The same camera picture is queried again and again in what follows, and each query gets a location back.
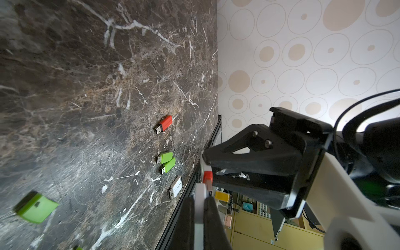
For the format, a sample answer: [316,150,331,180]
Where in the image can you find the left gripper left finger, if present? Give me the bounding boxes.
[168,197,194,250]

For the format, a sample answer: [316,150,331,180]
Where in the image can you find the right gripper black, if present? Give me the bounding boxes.
[203,107,333,219]

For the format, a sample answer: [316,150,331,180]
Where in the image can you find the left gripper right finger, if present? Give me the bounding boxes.
[204,197,232,250]

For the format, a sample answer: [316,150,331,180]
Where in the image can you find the white usb cap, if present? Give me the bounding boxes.
[194,183,207,250]

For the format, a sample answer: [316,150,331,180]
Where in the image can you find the white usb drive red end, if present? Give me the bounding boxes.
[200,156,213,196]

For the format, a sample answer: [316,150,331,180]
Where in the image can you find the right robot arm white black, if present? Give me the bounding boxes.
[202,99,400,219]

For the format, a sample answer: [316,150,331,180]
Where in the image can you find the white usb drive lower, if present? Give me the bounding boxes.
[169,180,182,199]

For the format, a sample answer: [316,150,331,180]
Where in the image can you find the white usb drive upper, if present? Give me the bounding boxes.
[169,176,182,197]

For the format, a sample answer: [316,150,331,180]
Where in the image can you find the green usb drive lower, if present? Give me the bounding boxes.
[160,157,176,175]

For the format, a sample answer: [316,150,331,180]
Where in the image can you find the green usb drive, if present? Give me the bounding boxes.
[160,157,176,175]
[156,152,173,164]

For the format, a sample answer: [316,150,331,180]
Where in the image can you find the green usb drive upper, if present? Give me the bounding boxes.
[156,152,173,164]

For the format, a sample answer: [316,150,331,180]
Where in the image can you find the green usb cap lower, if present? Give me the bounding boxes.
[14,191,59,224]

